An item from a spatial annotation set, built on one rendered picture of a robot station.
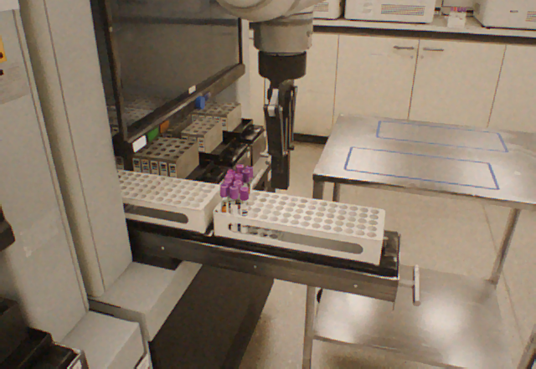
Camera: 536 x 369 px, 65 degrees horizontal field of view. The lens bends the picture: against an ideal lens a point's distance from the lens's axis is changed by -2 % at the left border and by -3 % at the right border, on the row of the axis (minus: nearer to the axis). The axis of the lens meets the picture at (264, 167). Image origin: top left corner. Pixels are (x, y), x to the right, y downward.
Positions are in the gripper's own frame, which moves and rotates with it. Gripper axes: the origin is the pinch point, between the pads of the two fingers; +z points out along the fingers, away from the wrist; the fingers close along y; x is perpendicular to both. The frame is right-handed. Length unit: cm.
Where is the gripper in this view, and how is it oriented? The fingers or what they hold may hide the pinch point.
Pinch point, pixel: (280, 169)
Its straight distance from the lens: 74.4
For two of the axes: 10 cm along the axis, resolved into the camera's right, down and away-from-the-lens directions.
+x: -9.6, -1.3, 2.6
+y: 2.9, -4.2, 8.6
